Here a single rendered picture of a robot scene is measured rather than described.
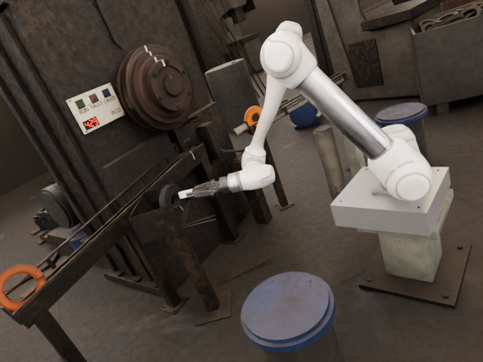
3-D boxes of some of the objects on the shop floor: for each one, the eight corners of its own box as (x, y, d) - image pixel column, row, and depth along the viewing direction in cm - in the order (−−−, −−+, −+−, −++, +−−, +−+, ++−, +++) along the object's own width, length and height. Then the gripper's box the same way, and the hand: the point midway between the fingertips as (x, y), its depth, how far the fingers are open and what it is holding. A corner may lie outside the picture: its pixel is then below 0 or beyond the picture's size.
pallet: (70, 255, 313) (43, 215, 296) (37, 243, 367) (12, 209, 350) (165, 186, 391) (148, 151, 374) (126, 184, 444) (110, 154, 427)
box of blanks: (424, 120, 312) (412, 31, 282) (416, 93, 379) (405, 19, 349) (574, 90, 266) (578, -20, 236) (535, 66, 333) (535, -22, 304)
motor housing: (252, 225, 251) (226, 160, 230) (267, 209, 265) (244, 146, 245) (267, 227, 242) (241, 159, 222) (282, 209, 257) (259, 144, 236)
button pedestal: (346, 202, 236) (325, 117, 212) (358, 184, 252) (338, 103, 228) (370, 202, 226) (350, 113, 202) (380, 184, 242) (363, 99, 218)
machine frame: (104, 279, 255) (-54, 34, 187) (197, 199, 327) (107, 1, 259) (168, 299, 208) (-12, -17, 141) (259, 201, 281) (170, -40, 213)
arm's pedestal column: (471, 247, 165) (466, 191, 154) (455, 309, 140) (447, 248, 128) (386, 236, 192) (375, 189, 180) (359, 287, 167) (345, 235, 155)
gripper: (231, 197, 154) (179, 209, 157) (231, 184, 166) (184, 196, 169) (226, 182, 151) (174, 195, 154) (227, 170, 163) (179, 182, 166)
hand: (186, 193), depth 161 cm, fingers closed
